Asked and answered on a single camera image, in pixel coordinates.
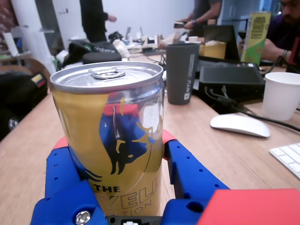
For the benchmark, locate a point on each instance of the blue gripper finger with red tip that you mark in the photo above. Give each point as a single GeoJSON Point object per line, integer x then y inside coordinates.
{"type": "Point", "coordinates": [61, 168]}
{"type": "Point", "coordinates": [192, 173]}

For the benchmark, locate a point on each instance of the yellow Red Bull can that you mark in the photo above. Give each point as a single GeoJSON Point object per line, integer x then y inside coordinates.
{"type": "Point", "coordinates": [89, 131]}

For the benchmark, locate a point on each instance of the bare forearm with wristband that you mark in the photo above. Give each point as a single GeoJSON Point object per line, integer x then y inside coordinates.
{"type": "Point", "coordinates": [273, 50]}

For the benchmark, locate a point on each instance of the white computer mouse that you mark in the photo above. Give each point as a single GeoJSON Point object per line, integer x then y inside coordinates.
{"type": "Point", "coordinates": [239, 125]}

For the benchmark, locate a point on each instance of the black backpack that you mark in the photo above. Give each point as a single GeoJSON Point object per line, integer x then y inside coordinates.
{"type": "Point", "coordinates": [18, 93]}

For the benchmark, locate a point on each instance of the white keyboard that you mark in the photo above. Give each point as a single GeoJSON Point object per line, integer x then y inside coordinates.
{"type": "Point", "coordinates": [288, 157]}

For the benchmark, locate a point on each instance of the dark grey tumbler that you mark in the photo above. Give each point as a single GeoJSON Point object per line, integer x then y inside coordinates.
{"type": "Point", "coordinates": [180, 75]}

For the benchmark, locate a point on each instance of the black electronics box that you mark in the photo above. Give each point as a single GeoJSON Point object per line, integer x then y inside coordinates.
{"type": "Point", "coordinates": [232, 77]}

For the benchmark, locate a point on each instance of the white paper cup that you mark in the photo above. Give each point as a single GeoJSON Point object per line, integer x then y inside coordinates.
{"type": "Point", "coordinates": [279, 98]}

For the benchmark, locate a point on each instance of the yellow cardboard box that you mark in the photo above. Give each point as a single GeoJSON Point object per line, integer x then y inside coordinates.
{"type": "Point", "coordinates": [213, 50]}

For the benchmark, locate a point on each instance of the black bag with white print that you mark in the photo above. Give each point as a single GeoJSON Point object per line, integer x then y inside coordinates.
{"type": "Point", "coordinates": [98, 48]}

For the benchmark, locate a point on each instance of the green and yellow carton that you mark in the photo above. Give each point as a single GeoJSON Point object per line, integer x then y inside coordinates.
{"type": "Point", "coordinates": [255, 37]}

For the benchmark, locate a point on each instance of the person in black clothes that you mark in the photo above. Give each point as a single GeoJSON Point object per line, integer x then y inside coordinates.
{"type": "Point", "coordinates": [93, 21]}

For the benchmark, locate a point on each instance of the person in grey shirt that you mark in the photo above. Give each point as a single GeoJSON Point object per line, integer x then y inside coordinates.
{"type": "Point", "coordinates": [206, 11]}

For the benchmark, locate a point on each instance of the person in purple shirt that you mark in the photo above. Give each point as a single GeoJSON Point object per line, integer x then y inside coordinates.
{"type": "Point", "coordinates": [283, 25]}

